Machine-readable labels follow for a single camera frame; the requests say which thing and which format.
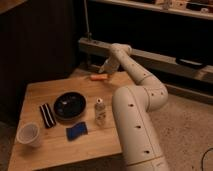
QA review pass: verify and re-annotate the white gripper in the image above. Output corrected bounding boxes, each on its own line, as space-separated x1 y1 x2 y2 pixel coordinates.
98 57 119 77

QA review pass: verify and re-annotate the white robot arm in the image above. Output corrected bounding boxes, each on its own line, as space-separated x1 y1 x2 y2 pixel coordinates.
99 43 170 171

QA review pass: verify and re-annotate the white ceramic cup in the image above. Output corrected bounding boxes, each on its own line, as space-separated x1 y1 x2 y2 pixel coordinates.
16 122 42 147

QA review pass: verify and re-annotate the clear plastic bottle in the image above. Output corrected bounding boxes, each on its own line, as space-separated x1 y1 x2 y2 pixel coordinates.
94 98 106 126

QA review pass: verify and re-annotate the metal vertical pole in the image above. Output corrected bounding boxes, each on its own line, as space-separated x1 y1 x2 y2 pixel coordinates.
83 0 92 41

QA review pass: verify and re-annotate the black round bowl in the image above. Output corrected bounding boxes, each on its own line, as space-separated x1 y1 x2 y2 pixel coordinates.
53 92 86 120

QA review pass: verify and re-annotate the wooden table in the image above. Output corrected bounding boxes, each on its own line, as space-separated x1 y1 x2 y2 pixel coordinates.
8 72 131 171

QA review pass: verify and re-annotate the blue sponge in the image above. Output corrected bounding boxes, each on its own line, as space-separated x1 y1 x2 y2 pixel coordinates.
66 122 88 141

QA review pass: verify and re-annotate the white upper shelf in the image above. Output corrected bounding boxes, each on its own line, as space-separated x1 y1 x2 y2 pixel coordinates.
89 0 213 21

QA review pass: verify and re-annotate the white baseboard rail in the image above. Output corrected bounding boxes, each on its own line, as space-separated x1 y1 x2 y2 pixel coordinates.
78 37 213 84

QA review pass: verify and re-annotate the black handle object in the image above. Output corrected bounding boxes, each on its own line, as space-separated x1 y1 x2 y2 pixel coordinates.
175 58 207 69

